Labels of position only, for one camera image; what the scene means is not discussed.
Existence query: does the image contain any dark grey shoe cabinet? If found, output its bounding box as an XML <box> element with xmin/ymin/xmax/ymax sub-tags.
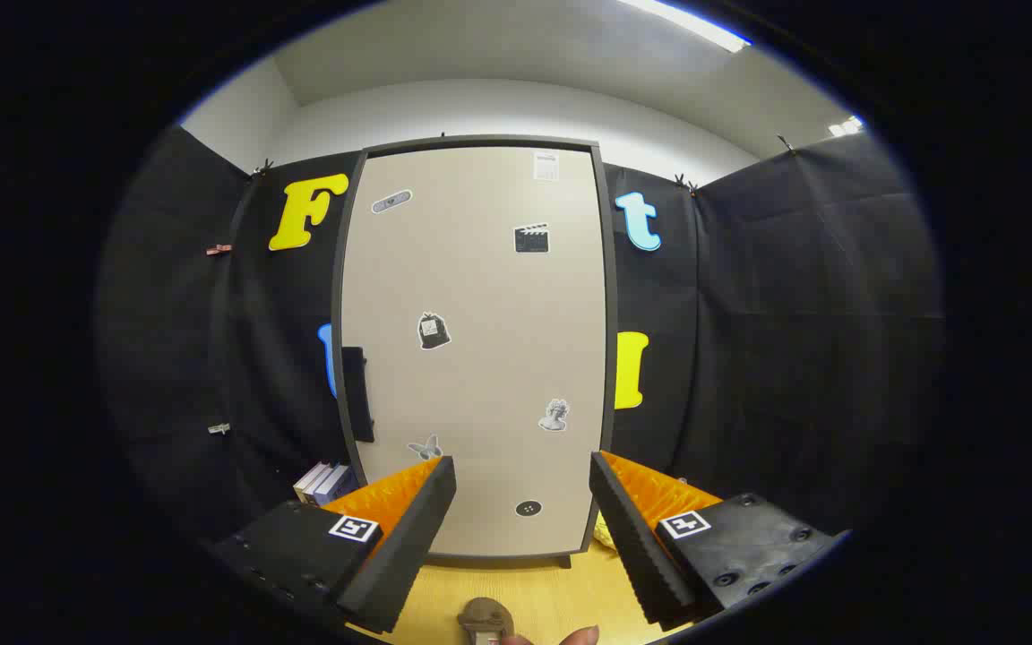
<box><xmin>331</xmin><ymin>134</ymin><xmax>620</xmax><ymax>570</ymax></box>

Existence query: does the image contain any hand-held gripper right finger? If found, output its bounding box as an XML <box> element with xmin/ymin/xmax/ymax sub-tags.
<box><xmin>589</xmin><ymin>451</ymin><xmax>848</xmax><ymax>632</ymax></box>

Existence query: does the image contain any long ceiling light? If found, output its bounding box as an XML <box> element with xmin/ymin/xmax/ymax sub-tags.
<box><xmin>615</xmin><ymin>0</ymin><xmax>752</xmax><ymax>53</ymax></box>

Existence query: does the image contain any brown fuzzy slipper shoe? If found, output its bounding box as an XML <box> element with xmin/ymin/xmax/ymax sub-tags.
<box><xmin>458</xmin><ymin>598</ymin><xmax>517</xmax><ymax>645</ymax></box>

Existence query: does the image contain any black backdrop cloth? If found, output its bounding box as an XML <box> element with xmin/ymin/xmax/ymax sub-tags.
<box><xmin>95</xmin><ymin>125</ymin><xmax>942</xmax><ymax>547</ymax></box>

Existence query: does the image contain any white book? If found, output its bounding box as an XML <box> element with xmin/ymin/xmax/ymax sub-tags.
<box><xmin>294</xmin><ymin>462</ymin><xmax>333</xmax><ymax>503</ymax></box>

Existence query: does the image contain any black cabinet door handle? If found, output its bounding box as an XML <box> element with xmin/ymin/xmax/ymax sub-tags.
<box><xmin>341</xmin><ymin>346</ymin><xmax>375</xmax><ymax>443</ymax></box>

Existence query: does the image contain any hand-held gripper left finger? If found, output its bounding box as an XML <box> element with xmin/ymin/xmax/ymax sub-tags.
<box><xmin>202</xmin><ymin>455</ymin><xmax>459</xmax><ymax>635</ymax></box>

